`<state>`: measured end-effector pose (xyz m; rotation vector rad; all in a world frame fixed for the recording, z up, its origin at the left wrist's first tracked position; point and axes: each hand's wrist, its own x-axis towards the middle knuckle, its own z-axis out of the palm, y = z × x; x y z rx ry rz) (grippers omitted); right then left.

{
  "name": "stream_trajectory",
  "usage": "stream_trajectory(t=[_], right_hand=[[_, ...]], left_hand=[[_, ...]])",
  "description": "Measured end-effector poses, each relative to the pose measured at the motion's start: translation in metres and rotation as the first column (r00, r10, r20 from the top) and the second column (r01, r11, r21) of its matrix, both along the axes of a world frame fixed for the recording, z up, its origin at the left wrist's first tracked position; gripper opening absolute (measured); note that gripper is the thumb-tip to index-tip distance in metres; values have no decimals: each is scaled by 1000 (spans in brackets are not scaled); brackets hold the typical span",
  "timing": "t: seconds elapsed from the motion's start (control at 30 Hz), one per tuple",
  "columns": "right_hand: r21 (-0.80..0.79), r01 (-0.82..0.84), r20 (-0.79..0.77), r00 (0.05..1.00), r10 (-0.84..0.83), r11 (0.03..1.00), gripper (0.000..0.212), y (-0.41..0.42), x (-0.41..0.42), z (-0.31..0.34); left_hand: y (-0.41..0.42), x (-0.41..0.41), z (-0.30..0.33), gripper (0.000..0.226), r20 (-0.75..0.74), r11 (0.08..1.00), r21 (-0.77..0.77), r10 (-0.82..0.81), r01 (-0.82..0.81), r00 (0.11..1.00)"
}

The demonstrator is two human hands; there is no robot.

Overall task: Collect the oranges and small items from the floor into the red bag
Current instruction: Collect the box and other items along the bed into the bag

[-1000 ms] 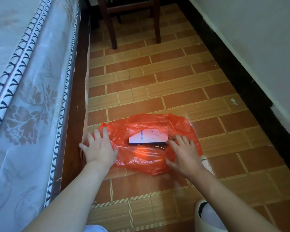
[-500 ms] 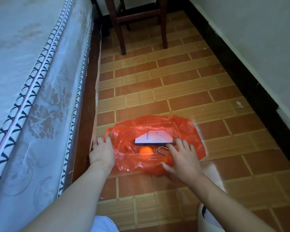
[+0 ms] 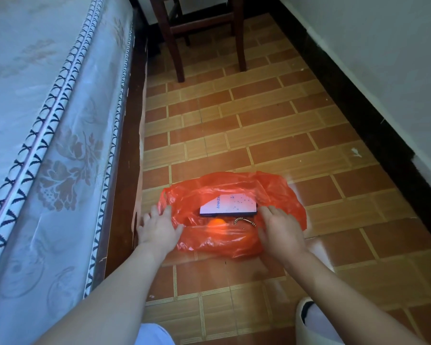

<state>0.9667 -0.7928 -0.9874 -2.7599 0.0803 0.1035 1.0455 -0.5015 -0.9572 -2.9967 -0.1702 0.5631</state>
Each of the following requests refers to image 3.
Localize red plastic bag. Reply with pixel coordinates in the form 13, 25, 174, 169
157, 171, 308, 260

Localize white right slipper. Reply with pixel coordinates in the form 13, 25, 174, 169
295, 297, 345, 345

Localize person's left forearm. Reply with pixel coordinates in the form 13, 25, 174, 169
34, 246, 166, 345

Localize person's left hand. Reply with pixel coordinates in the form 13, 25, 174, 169
137, 206, 184, 261

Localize person's right forearm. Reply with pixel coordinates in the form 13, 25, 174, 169
284, 249, 428, 345

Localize person's right hand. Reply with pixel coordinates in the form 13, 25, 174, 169
257, 206, 308, 267

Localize black baseboard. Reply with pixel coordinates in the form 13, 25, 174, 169
267, 0, 431, 253

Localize dark wooden chair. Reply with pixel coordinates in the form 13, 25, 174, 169
149, 0, 248, 83

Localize white quilted mattress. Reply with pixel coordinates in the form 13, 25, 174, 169
0, 0, 136, 345

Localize grey trousers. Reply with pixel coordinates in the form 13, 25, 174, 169
135, 323, 177, 345

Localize small white blue box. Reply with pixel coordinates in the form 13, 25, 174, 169
199, 193, 258, 218

